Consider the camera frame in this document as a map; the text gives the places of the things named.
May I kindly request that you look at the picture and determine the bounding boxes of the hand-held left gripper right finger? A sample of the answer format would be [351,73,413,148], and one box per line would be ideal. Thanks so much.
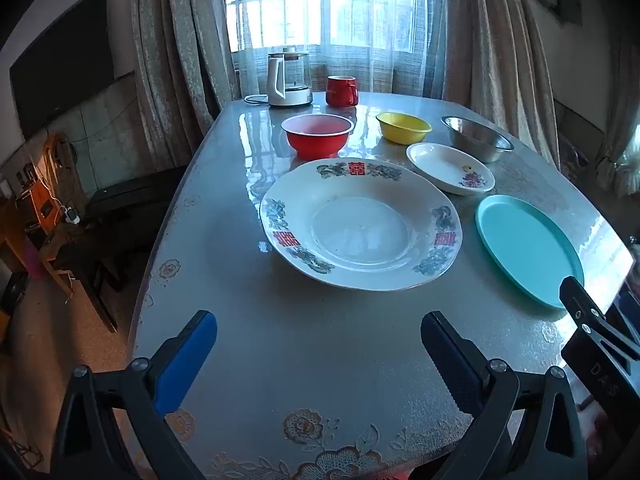
[420,311,588,480]

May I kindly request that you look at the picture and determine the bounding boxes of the floral lace tablecloth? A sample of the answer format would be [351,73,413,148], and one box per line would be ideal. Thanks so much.
[127,91,636,480]

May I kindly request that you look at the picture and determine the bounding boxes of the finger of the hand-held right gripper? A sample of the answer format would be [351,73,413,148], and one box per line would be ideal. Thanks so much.
[559,276,640,413]

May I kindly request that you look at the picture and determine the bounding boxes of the red mug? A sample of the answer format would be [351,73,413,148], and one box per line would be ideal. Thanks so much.
[325,75,359,108]

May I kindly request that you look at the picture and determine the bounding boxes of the beige velvet curtain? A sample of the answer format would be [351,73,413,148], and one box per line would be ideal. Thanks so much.
[440,0,561,166]
[131,0,241,171]

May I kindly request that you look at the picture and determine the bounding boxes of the large patterned white plate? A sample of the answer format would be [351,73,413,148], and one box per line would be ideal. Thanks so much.
[259,158,463,292]

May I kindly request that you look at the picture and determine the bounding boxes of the white electric glass kettle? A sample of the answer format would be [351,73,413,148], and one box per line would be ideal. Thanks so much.
[266,47,314,108]

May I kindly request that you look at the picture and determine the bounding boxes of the small floral white plate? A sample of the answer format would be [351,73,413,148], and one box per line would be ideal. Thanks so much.
[405,142,496,196]

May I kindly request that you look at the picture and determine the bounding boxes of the black wall television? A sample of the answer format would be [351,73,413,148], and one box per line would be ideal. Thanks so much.
[9,0,116,140]

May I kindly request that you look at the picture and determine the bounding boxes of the tied beige curtain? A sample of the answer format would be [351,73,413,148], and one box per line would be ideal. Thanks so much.
[595,35,640,198]

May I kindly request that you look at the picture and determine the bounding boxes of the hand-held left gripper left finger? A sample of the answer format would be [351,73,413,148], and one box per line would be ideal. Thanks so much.
[50,310,218,480]

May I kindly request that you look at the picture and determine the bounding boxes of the red plastic bowl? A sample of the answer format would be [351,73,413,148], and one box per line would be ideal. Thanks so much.
[280,113,355,159]

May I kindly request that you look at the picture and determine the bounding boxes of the orange wooden furniture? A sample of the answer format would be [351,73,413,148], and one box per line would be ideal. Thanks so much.
[0,132,76,243]

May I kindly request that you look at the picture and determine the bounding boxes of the dark wooden bench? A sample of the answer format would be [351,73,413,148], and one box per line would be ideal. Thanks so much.
[82,165,193,223]

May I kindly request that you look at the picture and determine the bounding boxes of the yellow plastic bowl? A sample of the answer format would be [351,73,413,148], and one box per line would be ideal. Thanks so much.
[375,112,433,146]

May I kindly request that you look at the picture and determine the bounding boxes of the barred window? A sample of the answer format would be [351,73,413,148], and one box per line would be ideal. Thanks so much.
[225,0,416,53]

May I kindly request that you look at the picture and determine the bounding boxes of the white sheer curtain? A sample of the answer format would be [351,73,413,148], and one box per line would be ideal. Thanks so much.
[225,0,448,100]

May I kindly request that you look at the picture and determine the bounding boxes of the stainless steel bowl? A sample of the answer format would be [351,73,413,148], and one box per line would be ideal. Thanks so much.
[441,115,515,163]

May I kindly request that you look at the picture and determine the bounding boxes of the teal plastic plate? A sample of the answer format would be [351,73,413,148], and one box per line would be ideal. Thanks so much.
[475,194,585,309]

